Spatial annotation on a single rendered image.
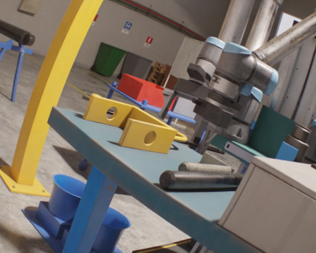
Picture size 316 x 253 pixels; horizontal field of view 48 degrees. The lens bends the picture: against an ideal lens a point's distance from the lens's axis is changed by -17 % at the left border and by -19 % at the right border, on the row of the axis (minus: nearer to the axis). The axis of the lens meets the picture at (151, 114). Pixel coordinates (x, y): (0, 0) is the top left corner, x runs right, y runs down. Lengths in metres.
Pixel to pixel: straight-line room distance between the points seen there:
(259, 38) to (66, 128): 0.99
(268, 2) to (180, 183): 1.22
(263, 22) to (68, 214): 1.56
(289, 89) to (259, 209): 1.44
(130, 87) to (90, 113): 2.54
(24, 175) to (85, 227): 1.84
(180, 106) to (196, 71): 2.37
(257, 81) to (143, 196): 0.65
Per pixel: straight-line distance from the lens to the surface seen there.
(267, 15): 1.74
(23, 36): 4.80
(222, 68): 1.22
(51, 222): 2.45
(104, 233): 2.15
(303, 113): 1.97
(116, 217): 2.35
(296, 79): 2.01
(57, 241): 2.42
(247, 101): 1.84
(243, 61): 1.22
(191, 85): 1.42
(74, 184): 2.57
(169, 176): 0.71
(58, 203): 2.39
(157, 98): 3.56
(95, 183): 1.09
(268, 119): 1.94
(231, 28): 1.84
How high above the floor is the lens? 1.27
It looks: 8 degrees down
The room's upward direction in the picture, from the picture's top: 23 degrees clockwise
